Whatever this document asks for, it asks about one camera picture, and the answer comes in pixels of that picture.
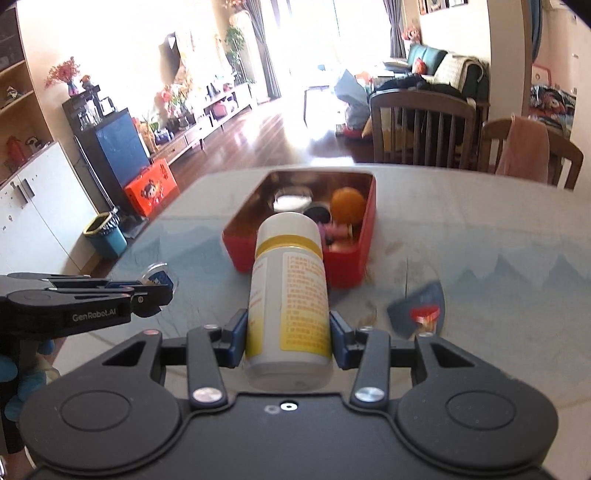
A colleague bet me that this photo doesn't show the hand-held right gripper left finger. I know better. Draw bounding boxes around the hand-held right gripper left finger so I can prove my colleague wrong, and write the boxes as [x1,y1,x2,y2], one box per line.
[99,308,249,408]

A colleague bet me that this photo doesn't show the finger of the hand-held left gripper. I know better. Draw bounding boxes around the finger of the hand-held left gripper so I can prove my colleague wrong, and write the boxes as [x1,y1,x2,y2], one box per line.
[7,272,172,297]
[104,288,173,320]

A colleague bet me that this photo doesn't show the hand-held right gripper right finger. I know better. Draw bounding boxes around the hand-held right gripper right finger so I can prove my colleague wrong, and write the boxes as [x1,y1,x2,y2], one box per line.
[329,309,482,409]

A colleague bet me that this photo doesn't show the white yellow label bottle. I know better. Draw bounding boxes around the white yellow label bottle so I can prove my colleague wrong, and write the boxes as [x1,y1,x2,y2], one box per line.
[243,212,334,391]

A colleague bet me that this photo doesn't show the red tin box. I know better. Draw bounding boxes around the red tin box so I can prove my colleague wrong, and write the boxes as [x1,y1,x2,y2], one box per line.
[222,170,377,291]

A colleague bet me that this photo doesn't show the white frame sunglasses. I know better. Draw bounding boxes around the white frame sunglasses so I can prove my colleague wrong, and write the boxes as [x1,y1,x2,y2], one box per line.
[302,206,335,245]

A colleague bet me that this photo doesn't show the orange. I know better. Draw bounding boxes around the orange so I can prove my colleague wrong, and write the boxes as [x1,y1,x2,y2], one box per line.
[330,187,367,225]

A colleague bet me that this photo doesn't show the round silver lid tin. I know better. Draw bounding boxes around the round silver lid tin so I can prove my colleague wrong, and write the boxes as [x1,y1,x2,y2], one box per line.
[272,185,315,214]

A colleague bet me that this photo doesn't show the person's left hand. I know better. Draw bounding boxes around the person's left hand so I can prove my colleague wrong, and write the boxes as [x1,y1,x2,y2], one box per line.
[0,340,59,417]

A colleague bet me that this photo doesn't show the blue trash bin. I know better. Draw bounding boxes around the blue trash bin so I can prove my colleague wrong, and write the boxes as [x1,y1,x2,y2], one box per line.
[83,211,129,262]

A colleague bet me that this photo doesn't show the red candy wrapper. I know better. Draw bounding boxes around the red candy wrapper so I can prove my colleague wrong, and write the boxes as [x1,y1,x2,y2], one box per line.
[410,306,439,334]

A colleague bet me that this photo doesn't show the white cabinet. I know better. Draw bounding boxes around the white cabinet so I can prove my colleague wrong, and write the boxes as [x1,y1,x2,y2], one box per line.
[0,141,101,278]

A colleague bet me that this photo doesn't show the orange gift box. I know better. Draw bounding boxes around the orange gift box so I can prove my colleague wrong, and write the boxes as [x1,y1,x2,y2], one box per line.
[124,157,180,219]

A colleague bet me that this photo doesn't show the blue board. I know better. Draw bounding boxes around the blue board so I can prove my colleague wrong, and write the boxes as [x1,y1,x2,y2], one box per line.
[76,108,151,214]

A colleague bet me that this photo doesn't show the black cabinet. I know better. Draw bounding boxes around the black cabinet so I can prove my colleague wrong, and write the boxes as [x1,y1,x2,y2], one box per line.
[62,89,136,195]

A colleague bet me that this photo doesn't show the wooden tv stand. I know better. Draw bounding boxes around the wooden tv stand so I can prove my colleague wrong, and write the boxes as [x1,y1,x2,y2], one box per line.
[150,82,258,165]

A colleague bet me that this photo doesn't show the wooden shelf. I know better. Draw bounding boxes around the wooden shelf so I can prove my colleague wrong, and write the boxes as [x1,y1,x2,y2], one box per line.
[0,6,55,186]

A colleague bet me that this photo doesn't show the pink flower vase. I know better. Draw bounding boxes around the pink flower vase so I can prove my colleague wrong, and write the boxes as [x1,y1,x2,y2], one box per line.
[44,56,82,99]

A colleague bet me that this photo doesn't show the cloth draped television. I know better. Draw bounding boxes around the cloth draped television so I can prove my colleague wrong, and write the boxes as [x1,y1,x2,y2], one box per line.
[157,31,195,89]

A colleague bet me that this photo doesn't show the blue bag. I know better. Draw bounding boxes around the blue bag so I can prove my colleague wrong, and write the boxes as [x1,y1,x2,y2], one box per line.
[334,69,373,133]

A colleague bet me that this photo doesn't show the wooden slat chair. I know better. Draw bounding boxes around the wooden slat chair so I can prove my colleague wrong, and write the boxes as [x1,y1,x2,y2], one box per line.
[369,89,477,169]

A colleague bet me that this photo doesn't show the coffee table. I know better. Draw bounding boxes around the coffee table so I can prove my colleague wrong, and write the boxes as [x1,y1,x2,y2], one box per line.
[302,82,339,125]

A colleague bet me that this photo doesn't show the pink towel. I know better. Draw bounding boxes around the pink towel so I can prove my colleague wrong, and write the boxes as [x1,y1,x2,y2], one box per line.
[495,115,551,186]

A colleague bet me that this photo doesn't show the dark clothes pile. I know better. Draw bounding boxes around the dark clothes pile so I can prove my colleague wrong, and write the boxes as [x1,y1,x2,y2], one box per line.
[370,73,463,99]

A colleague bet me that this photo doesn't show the green potted plant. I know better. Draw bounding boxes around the green potted plant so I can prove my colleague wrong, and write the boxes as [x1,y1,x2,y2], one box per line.
[224,25,247,85]

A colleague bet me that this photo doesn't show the white standing air conditioner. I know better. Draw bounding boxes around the white standing air conditioner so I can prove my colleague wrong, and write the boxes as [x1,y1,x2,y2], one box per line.
[230,10,260,85]

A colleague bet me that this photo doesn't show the white sofa blanket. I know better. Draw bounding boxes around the white sofa blanket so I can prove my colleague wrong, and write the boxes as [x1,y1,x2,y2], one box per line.
[431,54,470,89]

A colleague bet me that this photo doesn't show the dark green sofa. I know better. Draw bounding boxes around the dark green sofa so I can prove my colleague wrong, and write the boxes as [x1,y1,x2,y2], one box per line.
[406,43,491,101]

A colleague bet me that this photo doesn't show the grey curtain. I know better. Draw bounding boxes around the grey curtain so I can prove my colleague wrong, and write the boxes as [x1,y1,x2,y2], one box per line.
[385,0,410,59]

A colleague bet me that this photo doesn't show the colourful bedding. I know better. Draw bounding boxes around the colourful bedding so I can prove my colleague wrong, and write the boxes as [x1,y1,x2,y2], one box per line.
[529,83,579,126]

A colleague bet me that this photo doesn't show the blue bedroom curtain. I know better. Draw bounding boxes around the blue bedroom curtain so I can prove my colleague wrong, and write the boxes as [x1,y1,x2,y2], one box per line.
[527,0,546,58]

